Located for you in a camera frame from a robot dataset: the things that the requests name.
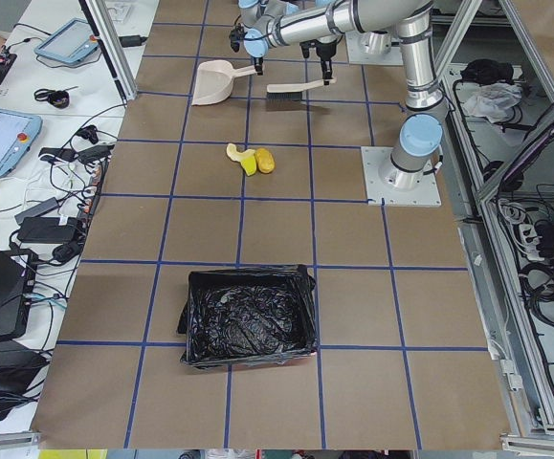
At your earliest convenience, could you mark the aluminium frame post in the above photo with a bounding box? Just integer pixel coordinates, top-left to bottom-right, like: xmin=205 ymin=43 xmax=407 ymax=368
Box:
xmin=78 ymin=0 xmax=138 ymax=103

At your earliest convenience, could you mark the blue teach pendant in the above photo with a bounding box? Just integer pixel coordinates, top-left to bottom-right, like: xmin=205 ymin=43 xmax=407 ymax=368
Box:
xmin=0 ymin=108 xmax=43 ymax=177
xmin=34 ymin=18 xmax=99 ymax=66

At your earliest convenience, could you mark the black-lined pink trash bin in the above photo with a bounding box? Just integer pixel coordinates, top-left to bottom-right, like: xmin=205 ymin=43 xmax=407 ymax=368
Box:
xmin=177 ymin=265 xmax=318 ymax=369

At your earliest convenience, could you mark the yellow fruit peel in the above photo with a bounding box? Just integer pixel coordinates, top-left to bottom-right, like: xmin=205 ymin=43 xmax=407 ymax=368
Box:
xmin=226 ymin=143 xmax=257 ymax=176

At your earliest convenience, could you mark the white plastic dustpan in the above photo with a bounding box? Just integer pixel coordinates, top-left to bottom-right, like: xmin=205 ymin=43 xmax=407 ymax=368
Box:
xmin=191 ymin=59 xmax=256 ymax=106

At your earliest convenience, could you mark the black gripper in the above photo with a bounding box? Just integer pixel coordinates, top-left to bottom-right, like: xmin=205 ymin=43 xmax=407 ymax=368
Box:
xmin=253 ymin=56 xmax=263 ymax=76
xmin=299 ymin=38 xmax=339 ymax=86

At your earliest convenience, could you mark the crumpled white cloth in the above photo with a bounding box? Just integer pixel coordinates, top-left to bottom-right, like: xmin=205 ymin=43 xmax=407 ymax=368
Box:
xmin=462 ymin=82 xmax=522 ymax=122

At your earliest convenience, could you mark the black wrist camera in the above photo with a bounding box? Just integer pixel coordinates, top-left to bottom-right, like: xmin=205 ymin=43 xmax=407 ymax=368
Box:
xmin=229 ymin=24 xmax=246 ymax=53

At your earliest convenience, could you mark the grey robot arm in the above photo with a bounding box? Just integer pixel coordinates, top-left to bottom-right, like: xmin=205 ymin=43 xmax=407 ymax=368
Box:
xmin=230 ymin=0 xmax=446 ymax=120
xmin=230 ymin=1 xmax=343 ymax=86

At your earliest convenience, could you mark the black power adapter brick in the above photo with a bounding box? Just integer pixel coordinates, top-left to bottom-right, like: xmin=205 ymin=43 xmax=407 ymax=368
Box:
xmin=16 ymin=217 xmax=79 ymax=244

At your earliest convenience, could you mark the blue teach pendant far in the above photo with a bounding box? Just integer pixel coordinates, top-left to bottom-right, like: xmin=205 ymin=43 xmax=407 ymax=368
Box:
xmin=34 ymin=18 xmax=99 ymax=66

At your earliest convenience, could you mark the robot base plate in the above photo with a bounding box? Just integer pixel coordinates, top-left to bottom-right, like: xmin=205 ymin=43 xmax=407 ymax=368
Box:
xmin=345 ymin=31 xmax=403 ymax=66
xmin=361 ymin=146 xmax=441 ymax=208

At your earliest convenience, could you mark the blue teach pendant near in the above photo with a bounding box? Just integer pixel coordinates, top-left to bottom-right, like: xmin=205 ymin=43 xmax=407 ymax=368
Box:
xmin=0 ymin=108 xmax=43 ymax=177

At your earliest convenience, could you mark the orange-brown bread piece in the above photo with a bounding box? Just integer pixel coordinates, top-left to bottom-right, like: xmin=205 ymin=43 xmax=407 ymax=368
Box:
xmin=255 ymin=147 xmax=276 ymax=174

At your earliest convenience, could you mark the black roll of tape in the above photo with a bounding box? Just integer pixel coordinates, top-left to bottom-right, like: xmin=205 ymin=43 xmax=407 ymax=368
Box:
xmin=47 ymin=91 xmax=70 ymax=109

